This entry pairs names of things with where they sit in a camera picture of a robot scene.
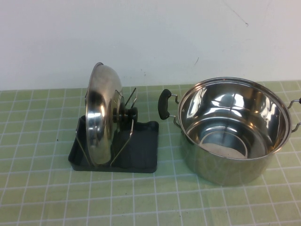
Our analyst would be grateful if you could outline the stainless steel cooking pot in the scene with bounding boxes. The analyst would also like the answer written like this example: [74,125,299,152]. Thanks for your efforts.
[158,75,301,188]

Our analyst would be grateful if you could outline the green tile pattern table mat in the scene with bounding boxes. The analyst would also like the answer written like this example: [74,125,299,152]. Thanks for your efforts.
[0,81,301,226]

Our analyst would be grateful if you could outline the steel pot lid black knob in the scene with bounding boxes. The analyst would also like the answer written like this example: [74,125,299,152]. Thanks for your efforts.
[84,62,139,166]

